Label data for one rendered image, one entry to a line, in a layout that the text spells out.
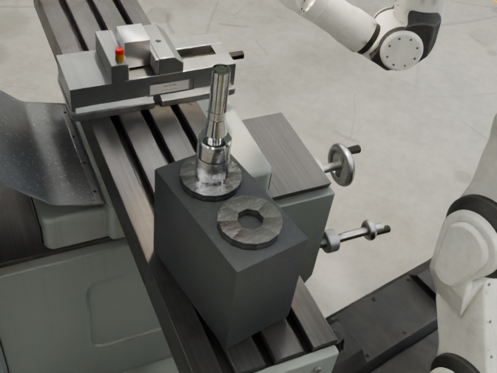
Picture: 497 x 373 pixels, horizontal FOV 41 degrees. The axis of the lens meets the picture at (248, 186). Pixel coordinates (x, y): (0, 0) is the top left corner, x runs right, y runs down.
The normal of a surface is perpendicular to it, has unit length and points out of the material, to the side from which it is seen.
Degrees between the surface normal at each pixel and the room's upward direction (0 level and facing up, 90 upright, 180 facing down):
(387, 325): 0
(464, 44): 0
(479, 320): 90
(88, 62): 0
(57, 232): 90
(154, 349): 90
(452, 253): 90
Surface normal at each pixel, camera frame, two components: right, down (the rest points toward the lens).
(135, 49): 0.39, 0.68
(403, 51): 0.00, 0.58
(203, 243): -0.82, 0.33
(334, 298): 0.11, -0.71
